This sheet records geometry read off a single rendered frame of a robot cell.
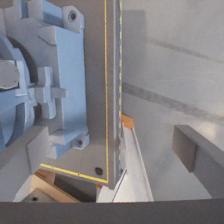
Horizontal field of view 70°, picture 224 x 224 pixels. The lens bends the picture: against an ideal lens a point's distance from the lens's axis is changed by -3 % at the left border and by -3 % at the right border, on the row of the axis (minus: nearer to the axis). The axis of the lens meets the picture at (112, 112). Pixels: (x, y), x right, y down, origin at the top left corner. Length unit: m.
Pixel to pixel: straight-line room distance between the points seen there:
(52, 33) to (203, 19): 0.68
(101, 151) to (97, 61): 0.36
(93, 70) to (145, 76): 0.38
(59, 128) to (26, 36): 0.30
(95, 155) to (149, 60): 0.55
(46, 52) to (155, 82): 0.58
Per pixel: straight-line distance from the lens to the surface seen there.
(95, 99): 0.64
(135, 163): 0.69
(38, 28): 0.57
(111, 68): 0.59
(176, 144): 0.17
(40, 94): 0.44
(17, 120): 0.48
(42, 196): 1.41
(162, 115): 0.95
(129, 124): 0.91
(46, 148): 0.17
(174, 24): 0.93
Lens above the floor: 0.91
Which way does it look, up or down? 64 degrees down
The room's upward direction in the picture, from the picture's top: 125 degrees counter-clockwise
